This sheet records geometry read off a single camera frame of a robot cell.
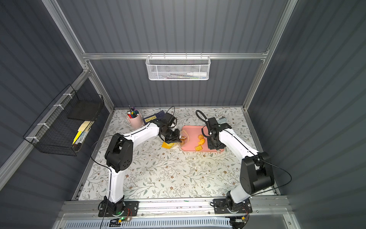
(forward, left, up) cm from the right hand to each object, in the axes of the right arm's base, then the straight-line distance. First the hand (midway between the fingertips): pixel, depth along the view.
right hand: (217, 146), depth 87 cm
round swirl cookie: (+12, +9, -9) cm, 18 cm away
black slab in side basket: (+13, +78, +18) cm, 81 cm away
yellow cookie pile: (+9, +9, -9) cm, 15 cm away
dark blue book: (+28, +50, -8) cm, 58 cm away
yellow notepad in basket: (0, +74, +18) cm, 76 cm away
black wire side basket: (-1, +82, +19) cm, 84 cm away
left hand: (+4, +21, -2) cm, 21 cm away
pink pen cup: (+22, +57, -5) cm, 61 cm away
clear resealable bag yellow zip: (+5, +33, -10) cm, 34 cm away
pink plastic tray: (+17, +14, -10) cm, 24 cm away
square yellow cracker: (+4, +11, -9) cm, 15 cm away
